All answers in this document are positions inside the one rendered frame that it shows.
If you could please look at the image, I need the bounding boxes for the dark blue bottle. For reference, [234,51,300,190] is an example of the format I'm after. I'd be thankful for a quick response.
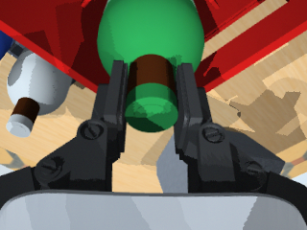
[0,30,15,60]

